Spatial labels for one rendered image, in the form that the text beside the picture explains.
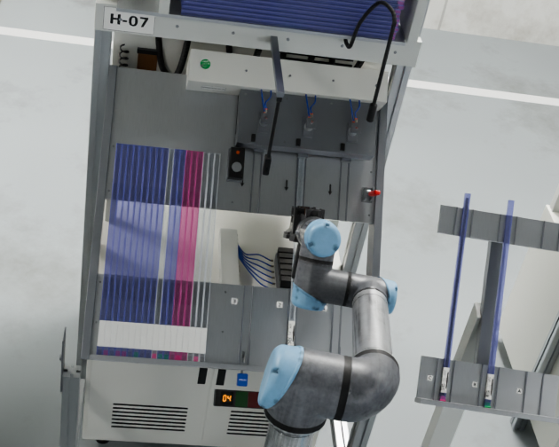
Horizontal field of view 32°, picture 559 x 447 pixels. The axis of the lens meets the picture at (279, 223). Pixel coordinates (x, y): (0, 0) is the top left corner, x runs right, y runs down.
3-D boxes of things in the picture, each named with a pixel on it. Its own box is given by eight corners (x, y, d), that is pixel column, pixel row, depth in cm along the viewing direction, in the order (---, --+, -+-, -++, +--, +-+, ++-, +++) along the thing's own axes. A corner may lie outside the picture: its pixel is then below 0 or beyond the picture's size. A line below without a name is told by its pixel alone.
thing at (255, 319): (363, 373, 242) (366, 373, 239) (90, 354, 232) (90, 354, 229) (367, 296, 245) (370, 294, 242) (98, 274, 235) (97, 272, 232)
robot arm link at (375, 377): (415, 390, 169) (399, 266, 214) (352, 379, 169) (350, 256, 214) (399, 445, 174) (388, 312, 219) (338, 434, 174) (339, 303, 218)
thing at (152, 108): (368, 226, 251) (373, 223, 246) (105, 202, 241) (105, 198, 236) (374, 101, 256) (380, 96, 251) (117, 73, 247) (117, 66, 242)
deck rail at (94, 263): (90, 360, 235) (89, 359, 228) (81, 359, 234) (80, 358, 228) (117, 73, 247) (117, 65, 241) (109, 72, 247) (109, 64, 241)
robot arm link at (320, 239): (303, 257, 206) (310, 217, 205) (294, 252, 217) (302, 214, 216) (339, 264, 207) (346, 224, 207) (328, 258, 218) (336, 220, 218)
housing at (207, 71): (373, 117, 257) (387, 102, 243) (184, 97, 250) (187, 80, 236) (373, 88, 258) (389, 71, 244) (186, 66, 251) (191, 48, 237)
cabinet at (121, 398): (310, 466, 306) (350, 319, 269) (81, 453, 296) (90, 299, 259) (295, 322, 358) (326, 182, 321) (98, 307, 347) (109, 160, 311)
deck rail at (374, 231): (368, 379, 244) (374, 379, 238) (360, 379, 244) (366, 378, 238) (381, 102, 257) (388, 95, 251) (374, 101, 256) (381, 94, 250)
